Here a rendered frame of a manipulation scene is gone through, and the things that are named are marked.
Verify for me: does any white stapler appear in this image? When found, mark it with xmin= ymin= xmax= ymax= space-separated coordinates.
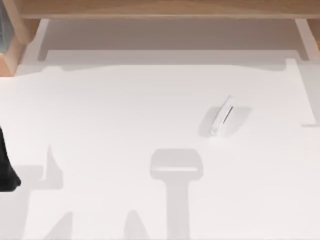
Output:
xmin=208 ymin=94 xmax=235 ymax=137

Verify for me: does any pale wooden drawer front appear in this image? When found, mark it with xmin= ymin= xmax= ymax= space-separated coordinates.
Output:
xmin=3 ymin=0 xmax=320 ymax=20

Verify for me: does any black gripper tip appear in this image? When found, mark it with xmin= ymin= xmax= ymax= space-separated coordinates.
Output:
xmin=0 ymin=126 xmax=22 ymax=193

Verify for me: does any wooden cupboard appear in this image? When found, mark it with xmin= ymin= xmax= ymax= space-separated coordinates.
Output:
xmin=0 ymin=0 xmax=41 ymax=78

